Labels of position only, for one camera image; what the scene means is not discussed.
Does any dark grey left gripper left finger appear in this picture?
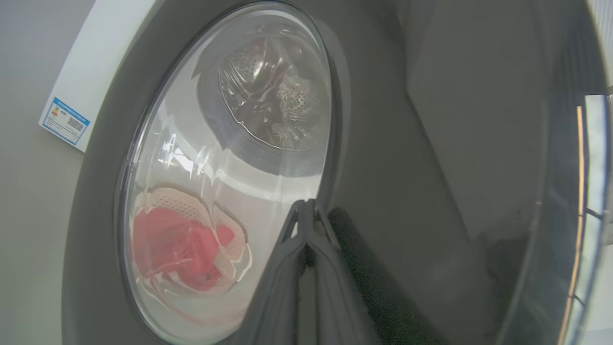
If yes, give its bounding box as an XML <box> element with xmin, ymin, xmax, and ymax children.
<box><xmin>229</xmin><ymin>199</ymin><xmax>309</xmax><ymax>345</ymax></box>

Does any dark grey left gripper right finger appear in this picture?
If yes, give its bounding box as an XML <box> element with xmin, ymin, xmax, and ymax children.
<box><xmin>298</xmin><ymin>198</ymin><xmax>381</xmax><ymax>345</ymax></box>

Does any red sports garment white trim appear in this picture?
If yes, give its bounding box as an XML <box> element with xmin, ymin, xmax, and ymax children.
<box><xmin>133</xmin><ymin>207</ymin><xmax>236</xmax><ymax>293</ymax></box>

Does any dark grey round glass door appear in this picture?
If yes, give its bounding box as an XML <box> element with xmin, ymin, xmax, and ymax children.
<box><xmin>61</xmin><ymin>0</ymin><xmax>610</xmax><ymax>345</ymax></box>

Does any white front-load washing machine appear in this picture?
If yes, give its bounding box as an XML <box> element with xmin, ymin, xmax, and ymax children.
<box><xmin>38</xmin><ymin>0</ymin><xmax>331</xmax><ymax>331</ymax></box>

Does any blue energy label sticker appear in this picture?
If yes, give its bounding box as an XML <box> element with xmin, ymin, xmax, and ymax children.
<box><xmin>39</xmin><ymin>97</ymin><xmax>91</xmax><ymax>146</ymax></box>

